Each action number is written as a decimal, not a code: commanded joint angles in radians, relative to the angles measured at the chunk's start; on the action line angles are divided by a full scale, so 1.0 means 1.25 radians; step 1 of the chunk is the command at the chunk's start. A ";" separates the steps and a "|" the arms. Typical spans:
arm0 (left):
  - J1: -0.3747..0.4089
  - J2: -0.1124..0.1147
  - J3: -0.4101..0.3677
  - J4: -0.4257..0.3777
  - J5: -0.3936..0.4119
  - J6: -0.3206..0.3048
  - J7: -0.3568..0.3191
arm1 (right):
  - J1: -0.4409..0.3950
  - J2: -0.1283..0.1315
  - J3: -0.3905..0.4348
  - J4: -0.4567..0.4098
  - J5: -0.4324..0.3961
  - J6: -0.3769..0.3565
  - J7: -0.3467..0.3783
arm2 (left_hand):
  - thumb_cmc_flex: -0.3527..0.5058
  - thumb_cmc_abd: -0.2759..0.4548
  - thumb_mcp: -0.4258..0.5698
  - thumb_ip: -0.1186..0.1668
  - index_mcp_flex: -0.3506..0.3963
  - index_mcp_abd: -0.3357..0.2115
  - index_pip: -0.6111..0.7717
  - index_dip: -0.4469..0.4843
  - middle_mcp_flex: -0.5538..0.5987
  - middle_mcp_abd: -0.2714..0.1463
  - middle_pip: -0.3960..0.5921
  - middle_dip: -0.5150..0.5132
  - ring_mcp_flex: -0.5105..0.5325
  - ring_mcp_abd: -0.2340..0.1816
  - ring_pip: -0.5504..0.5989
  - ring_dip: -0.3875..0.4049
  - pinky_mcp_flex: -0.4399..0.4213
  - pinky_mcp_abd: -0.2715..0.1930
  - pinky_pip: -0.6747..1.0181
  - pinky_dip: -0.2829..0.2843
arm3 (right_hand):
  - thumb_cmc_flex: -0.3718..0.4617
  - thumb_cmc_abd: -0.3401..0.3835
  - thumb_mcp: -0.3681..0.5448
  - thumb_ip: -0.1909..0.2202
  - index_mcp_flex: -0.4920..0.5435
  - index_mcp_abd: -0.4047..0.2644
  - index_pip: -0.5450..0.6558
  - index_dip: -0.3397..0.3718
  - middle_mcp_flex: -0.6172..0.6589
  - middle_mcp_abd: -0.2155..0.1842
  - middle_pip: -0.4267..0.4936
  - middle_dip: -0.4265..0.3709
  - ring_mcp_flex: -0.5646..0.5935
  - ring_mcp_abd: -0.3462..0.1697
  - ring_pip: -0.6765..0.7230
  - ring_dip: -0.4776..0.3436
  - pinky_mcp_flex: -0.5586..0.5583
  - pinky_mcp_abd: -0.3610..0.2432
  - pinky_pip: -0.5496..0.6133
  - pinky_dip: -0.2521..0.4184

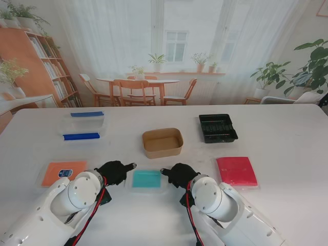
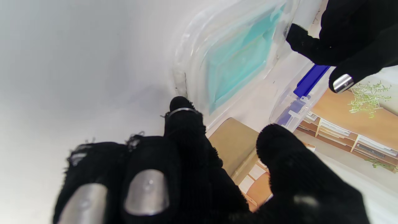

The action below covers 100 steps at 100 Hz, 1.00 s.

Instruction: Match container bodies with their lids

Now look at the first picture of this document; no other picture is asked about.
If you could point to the black stand clamp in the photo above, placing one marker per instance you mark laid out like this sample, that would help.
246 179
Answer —
324 101

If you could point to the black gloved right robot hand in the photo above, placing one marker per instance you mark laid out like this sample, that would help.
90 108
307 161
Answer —
180 175

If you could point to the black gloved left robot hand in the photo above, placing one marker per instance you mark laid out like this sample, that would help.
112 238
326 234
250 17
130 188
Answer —
115 173

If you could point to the clear lid with orange label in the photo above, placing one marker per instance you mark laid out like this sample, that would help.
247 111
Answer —
56 171

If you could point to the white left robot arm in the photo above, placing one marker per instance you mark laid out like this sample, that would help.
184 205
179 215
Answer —
77 192

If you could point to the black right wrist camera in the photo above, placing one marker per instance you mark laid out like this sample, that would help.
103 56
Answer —
185 201

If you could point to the clear lid with teal label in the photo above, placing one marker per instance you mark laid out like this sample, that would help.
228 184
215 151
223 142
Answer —
146 179

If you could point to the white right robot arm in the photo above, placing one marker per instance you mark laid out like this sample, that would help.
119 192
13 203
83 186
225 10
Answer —
212 200

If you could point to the black plastic tray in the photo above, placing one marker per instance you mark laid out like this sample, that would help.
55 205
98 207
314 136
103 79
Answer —
217 128

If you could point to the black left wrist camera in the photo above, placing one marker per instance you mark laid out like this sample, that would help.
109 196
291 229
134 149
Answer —
106 198

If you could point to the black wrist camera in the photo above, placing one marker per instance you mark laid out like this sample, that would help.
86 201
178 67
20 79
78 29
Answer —
185 201
106 198

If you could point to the printed room backdrop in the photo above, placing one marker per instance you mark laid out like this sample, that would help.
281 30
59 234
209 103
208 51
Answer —
179 25

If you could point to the clear lid with red label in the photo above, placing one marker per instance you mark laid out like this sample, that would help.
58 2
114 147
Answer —
235 171

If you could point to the brown kraft paper container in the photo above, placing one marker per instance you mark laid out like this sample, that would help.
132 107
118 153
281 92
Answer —
161 153

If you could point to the clear container with blue clips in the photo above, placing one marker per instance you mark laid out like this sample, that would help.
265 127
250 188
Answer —
82 136

